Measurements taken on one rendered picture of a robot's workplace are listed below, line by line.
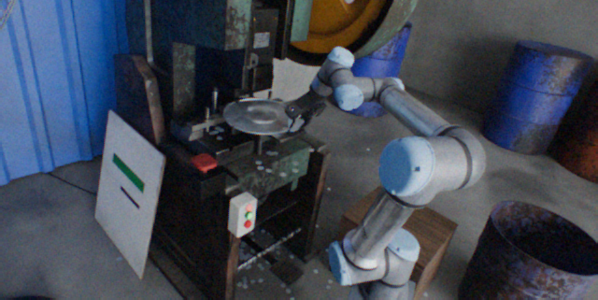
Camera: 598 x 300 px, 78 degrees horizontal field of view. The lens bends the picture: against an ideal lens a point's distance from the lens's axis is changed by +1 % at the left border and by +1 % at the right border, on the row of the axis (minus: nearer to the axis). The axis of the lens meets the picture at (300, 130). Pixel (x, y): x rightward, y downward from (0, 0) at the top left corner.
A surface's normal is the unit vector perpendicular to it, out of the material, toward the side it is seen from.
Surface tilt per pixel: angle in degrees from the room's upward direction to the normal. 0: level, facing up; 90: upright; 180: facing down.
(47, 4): 90
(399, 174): 83
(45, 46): 90
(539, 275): 92
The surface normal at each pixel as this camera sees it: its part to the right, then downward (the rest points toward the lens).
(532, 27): -0.67, 0.25
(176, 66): 0.73, 0.40
